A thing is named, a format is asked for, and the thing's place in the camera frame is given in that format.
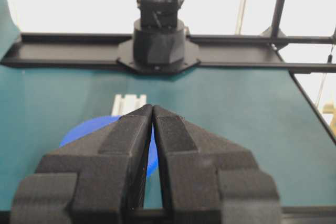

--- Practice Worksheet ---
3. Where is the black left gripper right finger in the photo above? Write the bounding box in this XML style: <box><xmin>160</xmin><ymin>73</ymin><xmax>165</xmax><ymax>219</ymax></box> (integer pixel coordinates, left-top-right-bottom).
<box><xmin>153</xmin><ymin>106</ymin><xmax>282</xmax><ymax>223</ymax></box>

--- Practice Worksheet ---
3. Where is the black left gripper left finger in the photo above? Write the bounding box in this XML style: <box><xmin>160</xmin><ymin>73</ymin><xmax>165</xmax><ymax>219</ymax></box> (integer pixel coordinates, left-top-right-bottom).
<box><xmin>10</xmin><ymin>105</ymin><xmax>152</xmax><ymax>223</ymax></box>

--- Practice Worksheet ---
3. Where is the small blue gear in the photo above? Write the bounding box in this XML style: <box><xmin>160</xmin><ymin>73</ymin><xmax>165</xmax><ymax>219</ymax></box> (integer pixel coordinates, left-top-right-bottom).
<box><xmin>59</xmin><ymin>115</ymin><xmax>159</xmax><ymax>177</ymax></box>

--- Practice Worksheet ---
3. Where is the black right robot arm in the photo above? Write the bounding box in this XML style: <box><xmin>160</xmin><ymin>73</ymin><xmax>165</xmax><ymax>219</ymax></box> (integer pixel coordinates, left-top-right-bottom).
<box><xmin>120</xmin><ymin>0</ymin><xmax>282</xmax><ymax>223</ymax></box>

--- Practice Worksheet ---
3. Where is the silver aluminium extrusion rail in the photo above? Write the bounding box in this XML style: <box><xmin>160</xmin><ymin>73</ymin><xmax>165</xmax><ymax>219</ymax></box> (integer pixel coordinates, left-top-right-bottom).
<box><xmin>111</xmin><ymin>94</ymin><xmax>147</xmax><ymax>116</ymax></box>

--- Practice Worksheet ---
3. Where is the black frame rail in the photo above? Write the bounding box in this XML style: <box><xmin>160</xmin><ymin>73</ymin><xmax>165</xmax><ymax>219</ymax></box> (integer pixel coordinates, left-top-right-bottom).
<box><xmin>1</xmin><ymin>33</ymin><xmax>335</xmax><ymax>75</ymax></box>

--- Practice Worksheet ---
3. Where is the black frame upright post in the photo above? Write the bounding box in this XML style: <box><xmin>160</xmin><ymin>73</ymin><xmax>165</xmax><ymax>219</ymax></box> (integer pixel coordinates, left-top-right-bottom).
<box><xmin>270</xmin><ymin>0</ymin><xmax>285</xmax><ymax>38</ymax></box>

